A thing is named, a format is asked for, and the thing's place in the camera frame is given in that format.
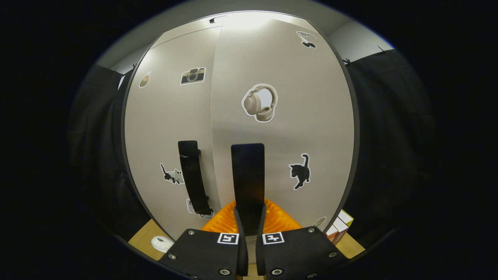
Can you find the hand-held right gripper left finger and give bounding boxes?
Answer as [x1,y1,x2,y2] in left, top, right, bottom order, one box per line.
[159,200,249,280]

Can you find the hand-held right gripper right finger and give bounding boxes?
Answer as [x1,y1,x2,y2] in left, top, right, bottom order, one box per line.
[255,198,349,280]

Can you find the black door handle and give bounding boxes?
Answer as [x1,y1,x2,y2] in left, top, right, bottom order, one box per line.
[231,143,267,236]
[178,140,213,217]

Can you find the headphones sticker beige cabinet door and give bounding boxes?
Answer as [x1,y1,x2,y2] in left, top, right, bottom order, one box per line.
[210,17,355,234]

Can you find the camera sticker beige cabinet door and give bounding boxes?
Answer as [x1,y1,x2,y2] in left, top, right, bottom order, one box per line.
[124,26,223,241]

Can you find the beige double-door shoe cabinet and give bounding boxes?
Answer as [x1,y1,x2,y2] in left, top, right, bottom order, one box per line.
[117,11,360,242]

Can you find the white bowl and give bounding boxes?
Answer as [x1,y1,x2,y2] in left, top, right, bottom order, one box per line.
[151,235,175,253]

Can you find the orange and white carton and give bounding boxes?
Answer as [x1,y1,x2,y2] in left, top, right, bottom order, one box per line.
[326,209,354,245]

